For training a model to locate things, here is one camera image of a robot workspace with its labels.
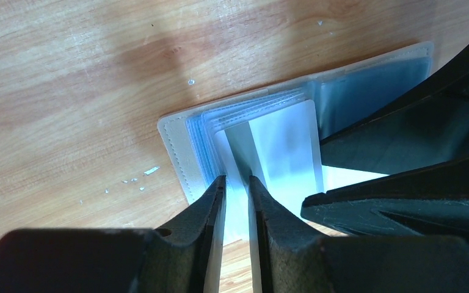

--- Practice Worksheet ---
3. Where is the white card with magnetic stripe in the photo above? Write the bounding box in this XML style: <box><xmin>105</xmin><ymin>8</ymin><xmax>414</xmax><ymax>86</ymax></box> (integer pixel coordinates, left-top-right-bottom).
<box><xmin>213</xmin><ymin>99</ymin><xmax>325</xmax><ymax>219</ymax></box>

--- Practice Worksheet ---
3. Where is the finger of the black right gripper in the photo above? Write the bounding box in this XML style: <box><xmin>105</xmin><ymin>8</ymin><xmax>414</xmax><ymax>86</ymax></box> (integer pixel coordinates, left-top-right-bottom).
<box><xmin>321</xmin><ymin>44</ymin><xmax>469</xmax><ymax>174</ymax></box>
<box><xmin>300</xmin><ymin>156</ymin><xmax>469</xmax><ymax>243</ymax></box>

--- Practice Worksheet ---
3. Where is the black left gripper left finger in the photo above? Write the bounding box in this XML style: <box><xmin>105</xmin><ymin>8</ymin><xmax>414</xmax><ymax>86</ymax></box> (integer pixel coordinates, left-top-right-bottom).
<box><xmin>0</xmin><ymin>176</ymin><xmax>226</xmax><ymax>292</ymax></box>

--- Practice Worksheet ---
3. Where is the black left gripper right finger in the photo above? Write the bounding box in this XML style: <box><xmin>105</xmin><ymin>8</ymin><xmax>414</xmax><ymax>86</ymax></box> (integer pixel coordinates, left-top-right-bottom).
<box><xmin>249</xmin><ymin>176</ymin><xmax>469</xmax><ymax>292</ymax></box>

